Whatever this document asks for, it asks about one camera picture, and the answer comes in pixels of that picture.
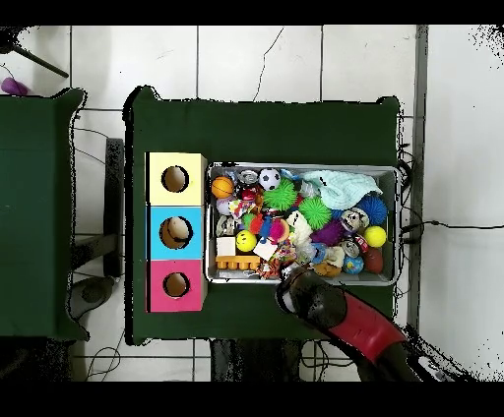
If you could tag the black flat panel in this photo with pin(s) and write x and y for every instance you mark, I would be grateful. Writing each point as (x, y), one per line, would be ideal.
(114, 196)

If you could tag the black rod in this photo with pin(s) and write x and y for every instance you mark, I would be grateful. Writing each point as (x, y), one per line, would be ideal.
(43, 63)

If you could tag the green spiky ball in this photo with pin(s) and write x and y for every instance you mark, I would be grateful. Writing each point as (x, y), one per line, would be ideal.
(315, 212)
(280, 194)

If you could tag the plain yellow ball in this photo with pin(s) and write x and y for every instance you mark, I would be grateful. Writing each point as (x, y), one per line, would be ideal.
(375, 236)

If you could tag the purple object on floor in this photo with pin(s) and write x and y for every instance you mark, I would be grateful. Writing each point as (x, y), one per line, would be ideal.
(13, 86)

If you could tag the wooden box with three holes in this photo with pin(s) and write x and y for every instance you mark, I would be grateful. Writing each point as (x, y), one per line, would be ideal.
(157, 196)

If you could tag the gray round base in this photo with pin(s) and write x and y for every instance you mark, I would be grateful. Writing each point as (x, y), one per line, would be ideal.
(92, 293)

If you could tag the orange basketball toy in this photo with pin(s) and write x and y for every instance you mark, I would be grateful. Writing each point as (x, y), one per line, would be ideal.
(223, 187)

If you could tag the blue spiky ball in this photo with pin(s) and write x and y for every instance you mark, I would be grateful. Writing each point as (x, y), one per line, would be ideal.
(373, 208)

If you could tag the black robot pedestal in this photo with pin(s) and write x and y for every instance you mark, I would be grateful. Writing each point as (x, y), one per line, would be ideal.
(256, 362)

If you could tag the silver soda can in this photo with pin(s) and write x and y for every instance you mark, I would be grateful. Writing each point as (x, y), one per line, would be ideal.
(248, 177)

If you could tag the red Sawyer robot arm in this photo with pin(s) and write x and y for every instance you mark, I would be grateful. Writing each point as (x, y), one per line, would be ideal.
(366, 326)

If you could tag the silver mesh bin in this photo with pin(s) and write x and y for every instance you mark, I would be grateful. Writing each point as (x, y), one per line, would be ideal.
(244, 278)

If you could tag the orange tiger plush toy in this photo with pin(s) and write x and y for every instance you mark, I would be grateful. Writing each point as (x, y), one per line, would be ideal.
(269, 271)

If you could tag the black and white soccer ball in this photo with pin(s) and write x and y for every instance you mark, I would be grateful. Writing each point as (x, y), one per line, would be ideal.
(269, 179)

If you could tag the mint green cloth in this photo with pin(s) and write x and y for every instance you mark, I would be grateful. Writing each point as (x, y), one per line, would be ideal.
(338, 189)

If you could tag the yellow smiley face ball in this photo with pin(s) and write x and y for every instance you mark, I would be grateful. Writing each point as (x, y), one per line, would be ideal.
(246, 240)

